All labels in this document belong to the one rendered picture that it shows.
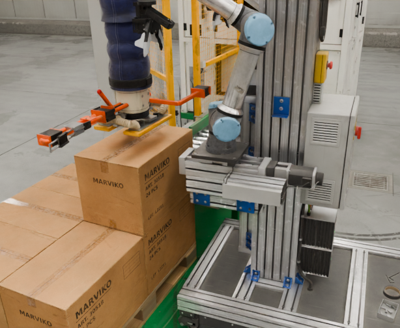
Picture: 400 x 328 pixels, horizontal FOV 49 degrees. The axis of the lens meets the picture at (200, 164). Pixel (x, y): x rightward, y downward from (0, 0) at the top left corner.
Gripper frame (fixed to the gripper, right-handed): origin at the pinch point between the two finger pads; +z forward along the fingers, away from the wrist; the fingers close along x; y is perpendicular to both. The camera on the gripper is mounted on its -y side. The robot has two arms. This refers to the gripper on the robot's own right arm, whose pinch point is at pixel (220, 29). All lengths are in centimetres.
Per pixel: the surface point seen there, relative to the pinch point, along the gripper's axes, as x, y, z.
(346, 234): 62, 69, 149
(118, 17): -72, -6, -14
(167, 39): 38, -78, 17
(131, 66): -68, -4, 10
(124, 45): -70, -6, -1
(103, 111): -90, -3, 27
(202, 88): -28.7, 8.9, 27.4
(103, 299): -121, 20, 107
